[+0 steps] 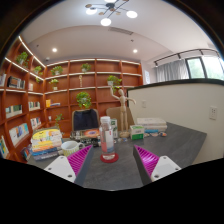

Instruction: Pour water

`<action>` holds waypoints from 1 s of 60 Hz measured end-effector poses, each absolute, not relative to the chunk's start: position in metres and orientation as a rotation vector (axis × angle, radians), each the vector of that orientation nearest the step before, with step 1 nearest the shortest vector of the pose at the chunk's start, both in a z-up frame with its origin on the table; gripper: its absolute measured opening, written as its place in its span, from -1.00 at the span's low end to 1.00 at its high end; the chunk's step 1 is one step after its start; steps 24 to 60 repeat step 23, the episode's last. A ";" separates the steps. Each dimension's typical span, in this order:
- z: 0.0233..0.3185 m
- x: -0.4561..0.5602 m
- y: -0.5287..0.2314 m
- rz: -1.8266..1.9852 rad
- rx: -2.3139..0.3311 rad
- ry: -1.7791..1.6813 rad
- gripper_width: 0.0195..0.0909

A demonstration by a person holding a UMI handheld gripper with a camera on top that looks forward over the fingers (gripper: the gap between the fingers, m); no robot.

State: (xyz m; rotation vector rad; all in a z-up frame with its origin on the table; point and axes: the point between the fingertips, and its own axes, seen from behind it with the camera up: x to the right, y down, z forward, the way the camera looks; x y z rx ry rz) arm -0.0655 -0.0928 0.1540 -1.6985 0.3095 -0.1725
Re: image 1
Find tan chair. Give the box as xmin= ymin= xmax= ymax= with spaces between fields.
xmin=105 ymin=106 xmax=135 ymax=129

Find ceiling air vent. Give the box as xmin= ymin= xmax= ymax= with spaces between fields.
xmin=107 ymin=26 xmax=134 ymax=36

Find stack of white boxes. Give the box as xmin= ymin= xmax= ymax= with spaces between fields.
xmin=136 ymin=117 xmax=168 ymax=134

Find wooden artist mannequin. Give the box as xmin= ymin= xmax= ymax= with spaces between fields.
xmin=109 ymin=85 xmax=137 ymax=139

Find branched ceiling lamp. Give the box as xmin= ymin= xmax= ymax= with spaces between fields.
xmin=84 ymin=0 xmax=139 ymax=27

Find white wall socket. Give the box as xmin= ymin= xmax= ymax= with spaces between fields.
xmin=208 ymin=105 xmax=218 ymax=121

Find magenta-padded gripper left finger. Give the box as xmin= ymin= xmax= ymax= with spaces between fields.
xmin=43 ymin=144 xmax=96 ymax=188

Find stack of colourful books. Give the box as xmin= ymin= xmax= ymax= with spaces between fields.
xmin=29 ymin=128 xmax=64 ymax=162

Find wooden shelf unit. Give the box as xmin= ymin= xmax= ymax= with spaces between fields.
xmin=0 ymin=34 xmax=144 ymax=164

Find clear plastic water bottle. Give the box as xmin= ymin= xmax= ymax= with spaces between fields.
xmin=98 ymin=115 xmax=117 ymax=161

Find grey curtain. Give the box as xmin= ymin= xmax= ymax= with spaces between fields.
xmin=155 ymin=59 xmax=190 ymax=83

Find yellow striped white mug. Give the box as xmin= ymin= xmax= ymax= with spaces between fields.
xmin=60 ymin=140 xmax=84 ymax=158

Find black office chair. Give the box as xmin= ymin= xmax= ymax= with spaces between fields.
xmin=71 ymin=108 xmax=100 ymax=132

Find green and white box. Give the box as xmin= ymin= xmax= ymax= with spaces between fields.
xmin=129 ymin=124 xmax=145 ymax=141

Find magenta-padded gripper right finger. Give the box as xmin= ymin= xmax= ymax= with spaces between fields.
xmin=132 ymin=144 xmax=182 ymax=186

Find dark book with orange circle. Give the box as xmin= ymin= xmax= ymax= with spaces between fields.
xmin=70 ymin=128 xmax=101 ymax=141

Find black ceiling track rail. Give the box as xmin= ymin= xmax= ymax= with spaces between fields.
xmin=153 ymin=48 xmax=221 ymax=68

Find flat round red coaster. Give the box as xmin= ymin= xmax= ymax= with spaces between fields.
xmin=99 ymin=152 xmax=120 ymax=164

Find window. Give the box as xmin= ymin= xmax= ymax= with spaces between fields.
xmin=184 ymin=54 xmax=224 ymax=81

